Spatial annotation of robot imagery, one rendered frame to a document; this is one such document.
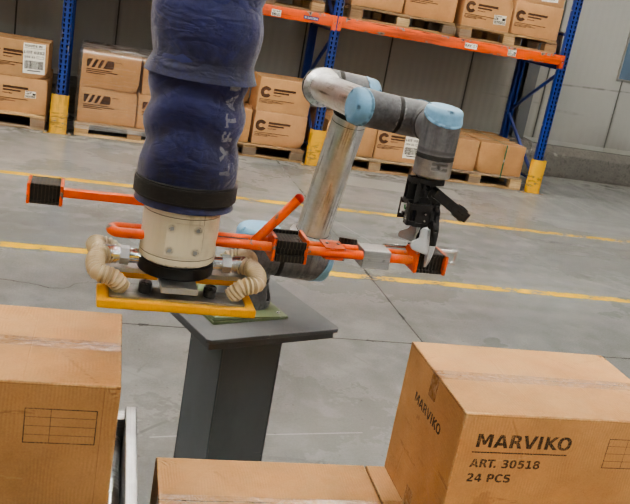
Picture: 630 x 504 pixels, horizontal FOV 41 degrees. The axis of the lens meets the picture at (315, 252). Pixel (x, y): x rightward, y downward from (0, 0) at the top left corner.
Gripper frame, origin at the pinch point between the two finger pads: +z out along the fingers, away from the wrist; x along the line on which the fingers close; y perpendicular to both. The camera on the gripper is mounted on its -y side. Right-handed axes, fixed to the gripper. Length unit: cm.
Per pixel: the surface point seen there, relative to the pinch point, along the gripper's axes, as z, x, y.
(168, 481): 70, -8, 53
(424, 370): 32.8, -5.3, -10.1
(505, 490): 51, 22, -25
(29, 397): 33, 19, 87
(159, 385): 124, -166, 40
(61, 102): 92, -701, 114
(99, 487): 54, 19, 71
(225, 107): -31, 10, 54
